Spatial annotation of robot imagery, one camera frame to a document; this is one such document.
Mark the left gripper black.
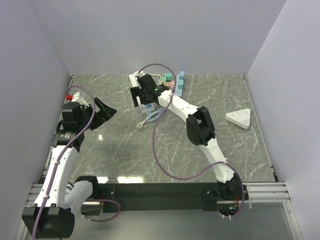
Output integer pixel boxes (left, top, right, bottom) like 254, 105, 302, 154
77, 97, 116, 131

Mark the blue plug adapter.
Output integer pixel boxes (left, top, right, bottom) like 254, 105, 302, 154
177, 71, 185, 88

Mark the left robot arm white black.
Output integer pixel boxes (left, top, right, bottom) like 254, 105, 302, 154
22, 96, 117, 240

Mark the aluminium rail frame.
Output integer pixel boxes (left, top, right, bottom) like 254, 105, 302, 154
25, 182, 291, 207

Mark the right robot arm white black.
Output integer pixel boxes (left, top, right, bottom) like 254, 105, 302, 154
129, 73, 246, 200

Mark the black base bar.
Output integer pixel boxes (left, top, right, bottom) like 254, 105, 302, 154
71, 182, 251, 213

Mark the white power strip cable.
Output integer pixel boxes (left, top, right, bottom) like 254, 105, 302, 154
136, 73, 167, 130

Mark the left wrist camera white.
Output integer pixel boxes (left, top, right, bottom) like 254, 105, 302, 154
65, 90, 89, 107

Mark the blue long power strip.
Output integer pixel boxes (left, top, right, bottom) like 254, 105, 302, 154
174, 71, 185, 97

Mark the white triangular power strip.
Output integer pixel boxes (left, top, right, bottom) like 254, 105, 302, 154
225, 108, 251, 130

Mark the green plug adapter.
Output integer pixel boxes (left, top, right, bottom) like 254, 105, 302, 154
161, 73, 173, 83

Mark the pink round power strip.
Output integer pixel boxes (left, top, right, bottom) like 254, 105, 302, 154
159, 76, 175, 91

